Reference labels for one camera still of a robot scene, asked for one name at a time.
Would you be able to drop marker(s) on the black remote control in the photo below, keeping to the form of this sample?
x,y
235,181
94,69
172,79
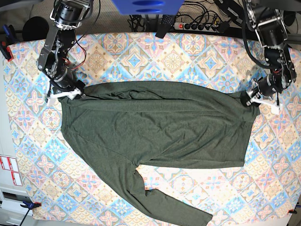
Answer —
x,y
165,25

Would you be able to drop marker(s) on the orange clamp lower right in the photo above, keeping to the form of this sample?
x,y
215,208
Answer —
x,y
292,211

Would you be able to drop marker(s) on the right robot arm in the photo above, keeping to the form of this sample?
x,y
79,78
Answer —
x,y
67,16

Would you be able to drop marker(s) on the blue plastic storage box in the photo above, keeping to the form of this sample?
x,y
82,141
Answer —
x,y
143,7

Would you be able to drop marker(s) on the dark green long-sleeve shirt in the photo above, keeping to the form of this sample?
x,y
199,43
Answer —
x,y
118,126

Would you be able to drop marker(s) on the white red labels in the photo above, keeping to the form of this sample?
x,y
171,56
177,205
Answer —
x,y
9,164

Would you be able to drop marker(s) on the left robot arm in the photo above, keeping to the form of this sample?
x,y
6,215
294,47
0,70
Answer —
x,y
266,19

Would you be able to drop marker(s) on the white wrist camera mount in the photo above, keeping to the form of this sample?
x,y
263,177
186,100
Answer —
x,y
50,98
276,106

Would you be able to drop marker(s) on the red black clamp upper left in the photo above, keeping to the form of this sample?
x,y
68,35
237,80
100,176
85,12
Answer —
x,y
4,46

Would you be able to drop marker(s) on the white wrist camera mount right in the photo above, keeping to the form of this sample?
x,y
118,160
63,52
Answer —
x,y
50,98

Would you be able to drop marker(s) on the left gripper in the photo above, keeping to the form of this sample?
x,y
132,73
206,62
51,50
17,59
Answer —
x,y
262,90

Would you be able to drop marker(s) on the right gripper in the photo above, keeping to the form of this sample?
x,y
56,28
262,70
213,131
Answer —
x,y
65,83

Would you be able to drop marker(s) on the blue clamp lower left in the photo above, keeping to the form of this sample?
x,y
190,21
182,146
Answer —
x,y
29,206

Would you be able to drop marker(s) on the colourful patterned tablecloth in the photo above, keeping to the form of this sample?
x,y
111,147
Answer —
x,y
266,187

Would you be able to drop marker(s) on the black round stool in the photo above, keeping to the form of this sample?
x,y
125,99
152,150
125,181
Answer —
x,y
36,28

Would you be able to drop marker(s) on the black power strip red switch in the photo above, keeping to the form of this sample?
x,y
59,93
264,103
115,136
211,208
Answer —
x,y
217,27

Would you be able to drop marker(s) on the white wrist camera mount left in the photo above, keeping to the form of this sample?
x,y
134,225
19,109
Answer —
x,y
276,106

